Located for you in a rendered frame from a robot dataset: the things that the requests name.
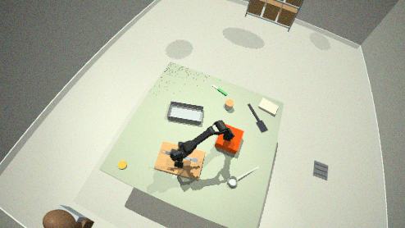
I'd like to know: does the white flat rectangular block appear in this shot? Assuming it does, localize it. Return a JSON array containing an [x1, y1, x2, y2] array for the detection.
[[259, 98, 279, 116]]

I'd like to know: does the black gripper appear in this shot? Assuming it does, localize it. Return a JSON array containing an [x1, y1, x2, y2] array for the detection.
[[174, 142, 184, 169]]

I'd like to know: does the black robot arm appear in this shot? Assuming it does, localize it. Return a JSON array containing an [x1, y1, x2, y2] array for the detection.
[[170, 120, 235, 162]]

